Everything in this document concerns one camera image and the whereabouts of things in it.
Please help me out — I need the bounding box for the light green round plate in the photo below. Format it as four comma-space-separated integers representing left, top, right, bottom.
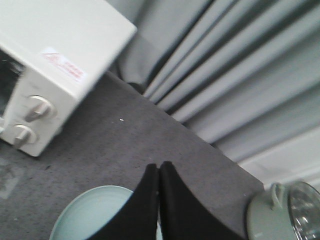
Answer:
50, 185, 163, 240

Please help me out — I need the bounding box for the cream Toshiba toaster oven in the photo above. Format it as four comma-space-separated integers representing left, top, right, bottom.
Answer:
0, 0, 137, 157

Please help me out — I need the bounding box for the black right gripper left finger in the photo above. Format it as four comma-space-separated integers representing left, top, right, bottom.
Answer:
89, 163, 159, 240

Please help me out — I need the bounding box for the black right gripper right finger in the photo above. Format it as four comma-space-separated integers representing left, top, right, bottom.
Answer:
159, 161, 243, 240

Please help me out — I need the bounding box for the grey pleated curtain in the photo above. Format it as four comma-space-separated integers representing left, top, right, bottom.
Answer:
110, 0, 320, 188

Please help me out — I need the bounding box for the upper beige oven knob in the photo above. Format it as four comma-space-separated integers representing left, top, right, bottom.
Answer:
23, 95, 57, 123

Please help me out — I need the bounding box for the lower beige oven knob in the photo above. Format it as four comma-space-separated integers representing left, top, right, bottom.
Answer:
12, 124, 39, 150

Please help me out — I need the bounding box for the beige oven knob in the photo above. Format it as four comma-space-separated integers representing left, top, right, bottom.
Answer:
23, 95, 57, 123
12, 124, 39, 150

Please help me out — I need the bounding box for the green pot with glass lid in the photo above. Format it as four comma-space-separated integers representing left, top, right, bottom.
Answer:
246, 181, 320, 240

